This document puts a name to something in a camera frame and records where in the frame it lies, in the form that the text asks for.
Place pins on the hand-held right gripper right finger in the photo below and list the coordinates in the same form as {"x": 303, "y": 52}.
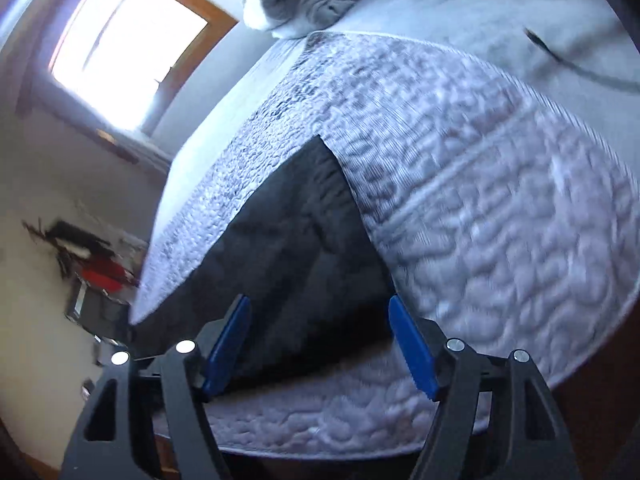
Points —
{"x": 412, "y": 347}

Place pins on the pale folded blanket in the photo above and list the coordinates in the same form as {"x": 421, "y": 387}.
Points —
{"x": 260, "y": 10}

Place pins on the black hanging garment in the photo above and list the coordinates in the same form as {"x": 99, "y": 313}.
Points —
{"x": 75, "y": 235}

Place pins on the wooden framed window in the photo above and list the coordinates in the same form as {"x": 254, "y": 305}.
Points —
{"x": 125, "y": 45}

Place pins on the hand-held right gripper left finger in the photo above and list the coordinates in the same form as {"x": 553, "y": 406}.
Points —
{"x": 227, "y": 347}

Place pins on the bed with pale sheet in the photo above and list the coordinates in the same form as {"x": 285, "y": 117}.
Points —
{"x": 450, "y": 5}

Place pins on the metal frame chair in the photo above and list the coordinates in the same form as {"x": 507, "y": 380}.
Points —
{"x": 100, "y": 310}

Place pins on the black pants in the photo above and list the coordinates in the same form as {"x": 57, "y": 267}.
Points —
{"x": 300, "y": 260}

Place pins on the red hanging garment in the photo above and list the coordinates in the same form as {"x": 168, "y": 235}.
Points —
{"x": 102, "y": 275}

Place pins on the white quilted bedspread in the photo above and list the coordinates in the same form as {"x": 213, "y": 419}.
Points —
{"x": 500, "y": 210}

